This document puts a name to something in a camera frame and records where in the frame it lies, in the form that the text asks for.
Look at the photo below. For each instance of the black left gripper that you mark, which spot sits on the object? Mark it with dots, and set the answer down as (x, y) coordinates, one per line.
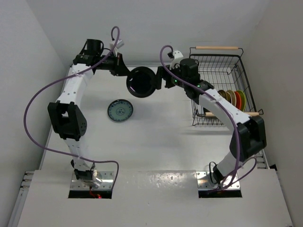
(118, 68)

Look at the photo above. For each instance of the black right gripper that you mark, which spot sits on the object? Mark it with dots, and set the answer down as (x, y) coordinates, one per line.
(162, 73)

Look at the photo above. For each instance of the glossy black plate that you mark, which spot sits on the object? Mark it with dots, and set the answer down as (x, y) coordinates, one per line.
(140, 82)
(205, 110)

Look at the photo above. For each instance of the blue floral plate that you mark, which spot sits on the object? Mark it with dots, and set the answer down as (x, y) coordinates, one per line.
(120, 110)

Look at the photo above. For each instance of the cream plate with black patch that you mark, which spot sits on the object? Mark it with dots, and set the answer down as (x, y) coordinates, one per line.
(232, 97)

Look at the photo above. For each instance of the orange plate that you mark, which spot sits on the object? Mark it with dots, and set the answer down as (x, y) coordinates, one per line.
(238, 100)

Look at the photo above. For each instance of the lime green plate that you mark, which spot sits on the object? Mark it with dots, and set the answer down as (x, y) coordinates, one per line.
(243, 99)

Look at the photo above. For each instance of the yellow patterned plate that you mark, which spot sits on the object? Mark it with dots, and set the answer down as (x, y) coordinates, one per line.
(222, 93)
(228, 97)

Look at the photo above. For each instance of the yellow patterned plate front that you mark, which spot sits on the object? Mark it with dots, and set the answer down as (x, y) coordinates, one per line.
(228, 97)

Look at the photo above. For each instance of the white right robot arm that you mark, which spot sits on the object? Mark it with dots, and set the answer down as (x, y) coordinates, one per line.
(248, 132)

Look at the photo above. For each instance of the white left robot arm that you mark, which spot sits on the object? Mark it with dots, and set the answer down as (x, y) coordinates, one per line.
(66, 117)

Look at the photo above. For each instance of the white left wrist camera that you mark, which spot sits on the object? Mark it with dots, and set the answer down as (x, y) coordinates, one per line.
(115, 45)

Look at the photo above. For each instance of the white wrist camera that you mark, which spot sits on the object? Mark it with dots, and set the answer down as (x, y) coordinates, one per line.
(115, 45)
(177, 58)

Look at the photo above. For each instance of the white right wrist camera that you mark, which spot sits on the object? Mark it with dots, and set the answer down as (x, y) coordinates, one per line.
(177, 58)

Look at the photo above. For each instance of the black wire dish rack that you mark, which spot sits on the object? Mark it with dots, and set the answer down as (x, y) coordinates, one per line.
(223, 68)

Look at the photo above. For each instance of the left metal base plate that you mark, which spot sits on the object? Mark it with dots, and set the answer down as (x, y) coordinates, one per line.
(102, 182)

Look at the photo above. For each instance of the metal base plate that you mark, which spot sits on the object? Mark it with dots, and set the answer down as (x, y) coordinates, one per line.
(102, 182)
(206, 182)

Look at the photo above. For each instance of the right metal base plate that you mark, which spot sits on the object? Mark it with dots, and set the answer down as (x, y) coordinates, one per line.
(206, 182)

